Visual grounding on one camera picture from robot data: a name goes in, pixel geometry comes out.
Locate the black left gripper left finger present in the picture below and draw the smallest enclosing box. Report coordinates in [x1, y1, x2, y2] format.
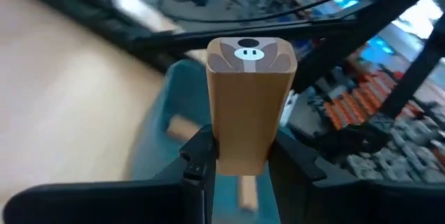
[2, 125, 219, 224]

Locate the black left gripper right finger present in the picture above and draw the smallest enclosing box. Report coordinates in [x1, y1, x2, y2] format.
[266, 130, 445, 224]

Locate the red storage rack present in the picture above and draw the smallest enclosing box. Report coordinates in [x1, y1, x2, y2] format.
[288, 0, 445, 183]

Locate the teal plastic bin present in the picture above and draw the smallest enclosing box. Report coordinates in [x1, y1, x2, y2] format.
[129, 58, 300, 224]

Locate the black metal table frame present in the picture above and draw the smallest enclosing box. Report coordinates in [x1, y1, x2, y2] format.
[0, 0, 445, 120]

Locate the brown wooden block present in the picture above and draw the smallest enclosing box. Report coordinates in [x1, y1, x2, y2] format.
[205, 36, 298, 177]
[165, 114, 202, 142]
[238, 175, 260, 213]

